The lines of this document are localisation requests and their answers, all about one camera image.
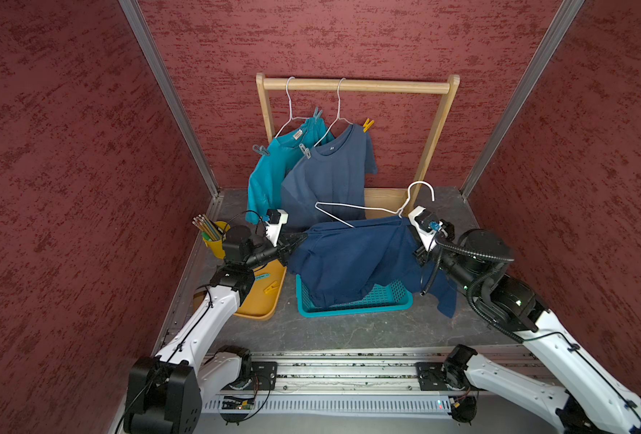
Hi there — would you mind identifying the yellow clothespin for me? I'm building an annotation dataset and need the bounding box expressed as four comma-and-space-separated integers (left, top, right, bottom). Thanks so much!
264, 280, 281, 297
362, 119, 375, 133

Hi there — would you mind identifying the navy blue t-shirt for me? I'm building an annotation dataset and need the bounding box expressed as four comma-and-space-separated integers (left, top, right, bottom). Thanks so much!
288, 216, 434, 309

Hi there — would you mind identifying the white wire hanger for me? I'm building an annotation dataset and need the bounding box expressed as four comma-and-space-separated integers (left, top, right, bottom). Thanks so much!
273, 76, 309, 139
313, 77, 352, 148
314, 181, 436, 227

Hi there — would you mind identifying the grey clothespin on teal shoulder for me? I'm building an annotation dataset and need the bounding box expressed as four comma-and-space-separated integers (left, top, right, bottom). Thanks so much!
252, 145, 270, 157

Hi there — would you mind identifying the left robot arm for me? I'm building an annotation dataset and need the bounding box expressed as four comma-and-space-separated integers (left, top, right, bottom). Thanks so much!
115, 224, 307, 433

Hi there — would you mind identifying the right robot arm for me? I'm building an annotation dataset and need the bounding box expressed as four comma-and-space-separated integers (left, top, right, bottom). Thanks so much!
410, 224, 641, 433

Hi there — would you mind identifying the teal plastic basket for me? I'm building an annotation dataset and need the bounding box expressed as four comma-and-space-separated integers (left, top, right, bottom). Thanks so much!
296, 276, 413, 318

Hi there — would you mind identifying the yellow tray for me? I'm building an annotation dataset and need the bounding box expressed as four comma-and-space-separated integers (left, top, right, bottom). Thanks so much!
235, 260, 287, 321

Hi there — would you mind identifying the teal t-shirt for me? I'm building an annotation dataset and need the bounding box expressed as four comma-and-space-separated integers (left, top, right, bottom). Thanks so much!
246, 116, 334, 225

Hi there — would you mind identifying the wooden clothes rack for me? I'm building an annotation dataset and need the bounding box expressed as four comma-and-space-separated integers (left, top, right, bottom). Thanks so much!
255, 72, 460, 219

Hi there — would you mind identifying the yellow pencil cup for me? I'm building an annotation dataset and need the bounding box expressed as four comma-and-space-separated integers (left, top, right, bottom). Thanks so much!
201, 222, 228, 260

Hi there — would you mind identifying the grey-blue t-shirt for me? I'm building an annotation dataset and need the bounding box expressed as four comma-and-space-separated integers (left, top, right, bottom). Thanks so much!
282, 125, 378, 231

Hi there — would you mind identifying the coloured pencils bunch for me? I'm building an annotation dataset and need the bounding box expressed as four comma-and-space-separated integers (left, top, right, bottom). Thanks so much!
192, 214, 224, 242

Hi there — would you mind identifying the grey clothespin on grey-blue shirt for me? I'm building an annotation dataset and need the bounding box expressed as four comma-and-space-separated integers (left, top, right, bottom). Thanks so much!
300, 144, 311, 159

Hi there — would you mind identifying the right corner aluminium profile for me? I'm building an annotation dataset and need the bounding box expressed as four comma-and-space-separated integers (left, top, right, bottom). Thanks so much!
460, 0, 585, 202

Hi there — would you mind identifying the corner aluminium profile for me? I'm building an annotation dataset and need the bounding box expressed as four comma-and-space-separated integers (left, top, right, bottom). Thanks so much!
460, 0, 585, 202
118, 0, 220, 200

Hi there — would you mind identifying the left corner aluminium profile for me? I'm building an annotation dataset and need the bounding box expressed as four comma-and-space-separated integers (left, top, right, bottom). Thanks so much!
118, 0, 220, 200

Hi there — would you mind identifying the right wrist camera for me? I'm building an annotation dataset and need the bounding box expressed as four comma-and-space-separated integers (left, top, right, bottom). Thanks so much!
408, 206, 455, 252

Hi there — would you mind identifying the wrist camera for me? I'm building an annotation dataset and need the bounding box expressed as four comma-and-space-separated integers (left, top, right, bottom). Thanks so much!
408, 206, 455, 252
266, 209, 289, 247

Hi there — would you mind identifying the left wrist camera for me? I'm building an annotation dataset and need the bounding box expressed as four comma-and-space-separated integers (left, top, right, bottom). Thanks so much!
266, 209, 289, 247

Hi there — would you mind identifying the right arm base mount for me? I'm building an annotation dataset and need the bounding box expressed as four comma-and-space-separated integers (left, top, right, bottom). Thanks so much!
415, 362, 480, 394

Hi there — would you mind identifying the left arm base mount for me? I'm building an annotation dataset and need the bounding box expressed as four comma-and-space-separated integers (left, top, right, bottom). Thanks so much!
219, 361, 279, 394

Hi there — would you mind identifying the aluminium rail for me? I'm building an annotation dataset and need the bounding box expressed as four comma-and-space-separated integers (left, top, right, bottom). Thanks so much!
127, 346, 568, 419

